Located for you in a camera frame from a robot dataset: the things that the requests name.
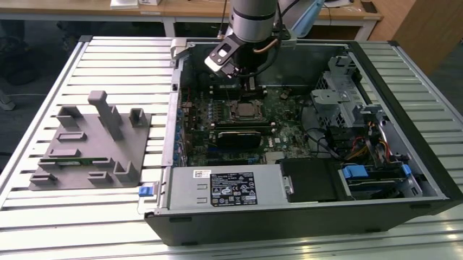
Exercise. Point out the green RAM stick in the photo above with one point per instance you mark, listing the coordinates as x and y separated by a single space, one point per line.
85 161

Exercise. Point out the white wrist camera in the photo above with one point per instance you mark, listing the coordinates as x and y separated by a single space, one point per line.
218 54

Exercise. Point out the green motherboard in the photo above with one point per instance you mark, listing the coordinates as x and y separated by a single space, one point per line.
292 140

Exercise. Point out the wooden cabinet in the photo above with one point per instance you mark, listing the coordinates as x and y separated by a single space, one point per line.
427 27

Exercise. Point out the black PC case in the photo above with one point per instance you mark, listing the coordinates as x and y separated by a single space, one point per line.
252 230

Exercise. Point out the blue case release tab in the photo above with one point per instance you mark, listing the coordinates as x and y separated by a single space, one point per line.
145 191

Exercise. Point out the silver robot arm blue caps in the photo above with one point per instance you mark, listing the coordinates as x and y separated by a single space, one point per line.
252 24

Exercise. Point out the black graphics card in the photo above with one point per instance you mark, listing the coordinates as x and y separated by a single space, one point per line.
238 139

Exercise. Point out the silver topped CPU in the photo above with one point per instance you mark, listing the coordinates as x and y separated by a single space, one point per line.
245 109

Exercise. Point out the silver metal disk cage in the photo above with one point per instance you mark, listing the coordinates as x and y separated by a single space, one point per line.
328 103

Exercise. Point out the blue disk carrier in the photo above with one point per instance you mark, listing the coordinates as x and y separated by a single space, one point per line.
352 172

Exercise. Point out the wooden desk white frame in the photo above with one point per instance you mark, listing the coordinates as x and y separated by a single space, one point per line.
89 9

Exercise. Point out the small blue latch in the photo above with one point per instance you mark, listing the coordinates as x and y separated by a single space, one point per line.
405 170

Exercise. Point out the silver case latch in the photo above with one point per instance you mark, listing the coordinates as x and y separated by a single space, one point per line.
177 48

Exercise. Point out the silver coin battery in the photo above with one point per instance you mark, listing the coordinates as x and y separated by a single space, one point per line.
284 94

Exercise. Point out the small white box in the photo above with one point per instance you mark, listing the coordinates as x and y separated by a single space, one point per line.
149 2

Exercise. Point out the CPU socket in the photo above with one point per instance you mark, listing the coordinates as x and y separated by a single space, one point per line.
234 117

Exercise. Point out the white furniture leg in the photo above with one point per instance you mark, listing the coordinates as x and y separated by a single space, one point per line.
6 104

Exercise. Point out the black plastic shroud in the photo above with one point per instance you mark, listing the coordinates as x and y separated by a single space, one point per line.
306 181

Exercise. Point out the gray parts rack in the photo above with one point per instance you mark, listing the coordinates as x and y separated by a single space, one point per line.
97 151

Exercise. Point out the silver power supply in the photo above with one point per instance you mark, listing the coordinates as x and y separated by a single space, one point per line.
188 189

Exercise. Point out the white cardboard box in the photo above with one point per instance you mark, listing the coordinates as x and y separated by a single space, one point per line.
124 4

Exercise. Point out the silver chipset heatsink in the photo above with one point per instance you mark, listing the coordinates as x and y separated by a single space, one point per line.
274 157

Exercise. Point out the small black device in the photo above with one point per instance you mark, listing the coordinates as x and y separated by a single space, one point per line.
368 6

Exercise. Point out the white barcode sticker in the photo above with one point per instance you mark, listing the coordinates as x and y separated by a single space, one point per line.
201 173

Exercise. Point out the black power supply label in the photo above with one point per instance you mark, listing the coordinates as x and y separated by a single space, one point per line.
234 189

